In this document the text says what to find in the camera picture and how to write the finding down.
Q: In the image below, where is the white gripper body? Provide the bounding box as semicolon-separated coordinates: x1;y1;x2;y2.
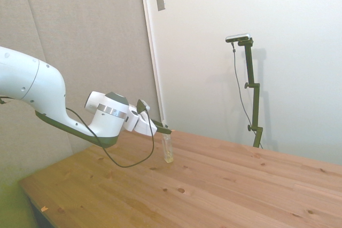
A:
123;104;159;137

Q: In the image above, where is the clear sanitizer bottle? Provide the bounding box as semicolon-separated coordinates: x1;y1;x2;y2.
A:
161;119;175;164

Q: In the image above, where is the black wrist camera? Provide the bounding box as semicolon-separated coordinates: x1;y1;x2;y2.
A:
136;99;151;115

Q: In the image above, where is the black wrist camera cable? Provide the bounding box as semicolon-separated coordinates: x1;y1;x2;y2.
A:
65;107;156;169

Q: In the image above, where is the white wall trim strip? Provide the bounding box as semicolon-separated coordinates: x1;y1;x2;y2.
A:
138;0;166;129

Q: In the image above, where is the dark green camera stand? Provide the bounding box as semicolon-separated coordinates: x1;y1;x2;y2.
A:
237;38;264;148

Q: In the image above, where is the grey exterior camera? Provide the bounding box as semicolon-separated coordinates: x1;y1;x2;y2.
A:
225;33;252;43

